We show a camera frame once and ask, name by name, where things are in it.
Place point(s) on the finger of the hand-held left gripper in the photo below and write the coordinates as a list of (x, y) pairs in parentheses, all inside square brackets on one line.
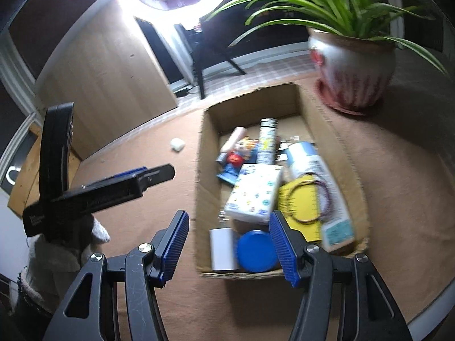
[(106, 195), (129, 172)]

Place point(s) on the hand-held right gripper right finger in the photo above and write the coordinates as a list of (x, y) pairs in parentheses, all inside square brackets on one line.
[(284, 248)]

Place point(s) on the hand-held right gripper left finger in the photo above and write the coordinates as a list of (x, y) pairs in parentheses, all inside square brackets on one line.
[(174, 248)]

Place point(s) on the blue round tin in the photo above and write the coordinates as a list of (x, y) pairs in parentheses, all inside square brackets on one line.
[(256, 252)]

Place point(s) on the purple rubber band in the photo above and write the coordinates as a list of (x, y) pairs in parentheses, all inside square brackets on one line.
[(288, 202)]

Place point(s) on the rectangular packaging box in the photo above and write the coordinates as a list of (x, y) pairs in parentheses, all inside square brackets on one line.
[(302, 202)]

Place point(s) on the white charger plug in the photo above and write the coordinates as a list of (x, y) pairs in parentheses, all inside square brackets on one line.
[(224, 248)]

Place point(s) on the patterned tissue pack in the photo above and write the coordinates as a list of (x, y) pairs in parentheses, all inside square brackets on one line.
[(254, 191)]

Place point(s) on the white and blue sunscreen bottle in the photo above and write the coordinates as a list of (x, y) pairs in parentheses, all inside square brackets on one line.
[(312, 163)]

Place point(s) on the pink tube with grey cap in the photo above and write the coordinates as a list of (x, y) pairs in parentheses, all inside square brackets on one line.
[(233, 140)]

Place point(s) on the patterned white tube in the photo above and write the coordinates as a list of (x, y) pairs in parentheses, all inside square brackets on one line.
[(268, 138)]

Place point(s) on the cardboard box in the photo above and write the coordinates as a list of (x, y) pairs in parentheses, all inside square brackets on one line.
[(320, 120)]

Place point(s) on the person's left forearm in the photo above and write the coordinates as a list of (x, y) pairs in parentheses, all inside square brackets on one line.
[(53, 266)]

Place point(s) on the small white eraser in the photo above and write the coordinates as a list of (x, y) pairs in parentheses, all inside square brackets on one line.
[(177, 145)]

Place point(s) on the large light wooden board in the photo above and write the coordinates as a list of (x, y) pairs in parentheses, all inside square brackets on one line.
[(106, 88)]

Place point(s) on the black panel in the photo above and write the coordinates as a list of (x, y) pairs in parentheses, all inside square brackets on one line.
[(160, 53)]

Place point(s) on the red plant saucer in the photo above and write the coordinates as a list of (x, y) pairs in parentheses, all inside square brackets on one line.
[(337, 106)]

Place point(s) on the spider plant in painted pot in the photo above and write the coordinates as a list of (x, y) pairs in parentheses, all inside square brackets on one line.
[(348, 74)]

